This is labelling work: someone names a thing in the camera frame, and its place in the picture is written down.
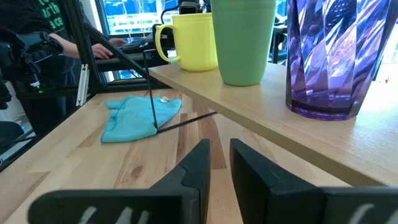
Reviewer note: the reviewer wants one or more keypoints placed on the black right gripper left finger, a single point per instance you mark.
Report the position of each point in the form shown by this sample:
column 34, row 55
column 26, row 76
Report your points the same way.
column 199, row 168

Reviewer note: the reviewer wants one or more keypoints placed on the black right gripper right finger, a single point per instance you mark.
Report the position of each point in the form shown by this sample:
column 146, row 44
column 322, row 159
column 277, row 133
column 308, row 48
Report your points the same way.
column 264, row 193

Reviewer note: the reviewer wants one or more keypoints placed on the green plastic cup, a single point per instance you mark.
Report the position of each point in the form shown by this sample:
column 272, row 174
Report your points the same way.
column 242, row 46

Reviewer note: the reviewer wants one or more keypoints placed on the purple faceted tumbler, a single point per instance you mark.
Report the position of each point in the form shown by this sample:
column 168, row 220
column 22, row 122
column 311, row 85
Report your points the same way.
column 329, row 62

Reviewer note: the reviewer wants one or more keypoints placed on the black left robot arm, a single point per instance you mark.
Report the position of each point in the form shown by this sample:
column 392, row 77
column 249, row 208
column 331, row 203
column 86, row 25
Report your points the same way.
column 28, row 49

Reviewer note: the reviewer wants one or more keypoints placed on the teal microfibre cloth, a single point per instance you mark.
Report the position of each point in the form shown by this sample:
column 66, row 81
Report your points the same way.
column 133, row 121

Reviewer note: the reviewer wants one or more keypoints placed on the black keyboard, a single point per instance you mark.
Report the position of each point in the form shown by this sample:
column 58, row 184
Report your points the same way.
column 136, row 46

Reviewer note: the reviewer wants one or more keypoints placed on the person's hand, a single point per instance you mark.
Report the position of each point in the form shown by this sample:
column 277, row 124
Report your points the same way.
column 102, row 51
column 118, row 41

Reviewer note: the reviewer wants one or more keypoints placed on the person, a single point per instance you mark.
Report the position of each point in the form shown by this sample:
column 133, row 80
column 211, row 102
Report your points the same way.
column 18, row 15

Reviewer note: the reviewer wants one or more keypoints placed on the aluminium profile rail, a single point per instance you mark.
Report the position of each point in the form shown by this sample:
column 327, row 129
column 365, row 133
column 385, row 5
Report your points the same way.
column 82, row 84

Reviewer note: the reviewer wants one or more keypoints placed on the black rig frame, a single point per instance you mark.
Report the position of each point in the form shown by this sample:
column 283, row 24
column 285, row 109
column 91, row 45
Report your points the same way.
column 77, row 31

